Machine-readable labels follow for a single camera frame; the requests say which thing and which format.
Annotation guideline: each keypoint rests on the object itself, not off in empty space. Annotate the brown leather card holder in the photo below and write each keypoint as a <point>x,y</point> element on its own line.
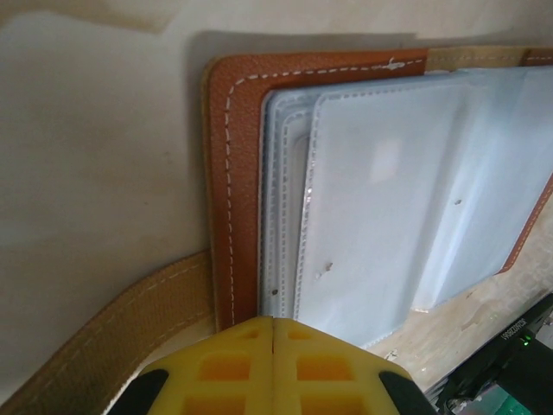
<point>233,173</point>

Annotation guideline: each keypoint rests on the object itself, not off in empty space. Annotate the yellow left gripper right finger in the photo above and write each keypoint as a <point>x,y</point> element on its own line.
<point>328,376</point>

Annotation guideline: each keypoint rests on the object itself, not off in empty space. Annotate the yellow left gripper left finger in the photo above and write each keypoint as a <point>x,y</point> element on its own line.
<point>224,376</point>

